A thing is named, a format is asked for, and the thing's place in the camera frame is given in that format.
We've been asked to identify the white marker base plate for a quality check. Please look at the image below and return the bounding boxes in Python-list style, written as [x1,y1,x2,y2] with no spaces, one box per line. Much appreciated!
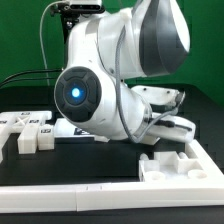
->
[54,118,109,142]

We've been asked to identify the white chair seat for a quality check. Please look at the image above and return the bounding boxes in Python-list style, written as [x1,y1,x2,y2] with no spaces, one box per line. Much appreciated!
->
[139,151,208,182]

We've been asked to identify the grey camera cable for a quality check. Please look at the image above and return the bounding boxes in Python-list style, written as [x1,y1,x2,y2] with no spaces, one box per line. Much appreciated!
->
[38,0,69,87]

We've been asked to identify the black camera on stand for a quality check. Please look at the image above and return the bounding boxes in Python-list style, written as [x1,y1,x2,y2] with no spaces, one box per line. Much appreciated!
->
[50,0,105,34]

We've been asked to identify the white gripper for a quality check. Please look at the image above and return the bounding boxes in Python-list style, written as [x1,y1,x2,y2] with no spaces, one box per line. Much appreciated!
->
[141,115,196,145]

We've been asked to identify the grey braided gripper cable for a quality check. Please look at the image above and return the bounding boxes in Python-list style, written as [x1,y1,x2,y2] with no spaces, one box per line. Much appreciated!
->
[114,26,181,144]

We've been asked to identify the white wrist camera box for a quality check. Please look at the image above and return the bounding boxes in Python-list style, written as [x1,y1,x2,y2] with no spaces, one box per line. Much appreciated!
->
[131,85,185,107]

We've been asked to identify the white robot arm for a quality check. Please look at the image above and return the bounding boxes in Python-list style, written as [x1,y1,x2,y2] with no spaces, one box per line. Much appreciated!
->
[54,0,195,143]

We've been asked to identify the black base cables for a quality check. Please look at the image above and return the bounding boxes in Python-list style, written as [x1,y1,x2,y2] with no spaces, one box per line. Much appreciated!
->
[0,66,64,89]

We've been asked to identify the white L-shaped fence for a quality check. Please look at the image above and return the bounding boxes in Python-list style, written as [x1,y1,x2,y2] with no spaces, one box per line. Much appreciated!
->
[0,140,224,213]

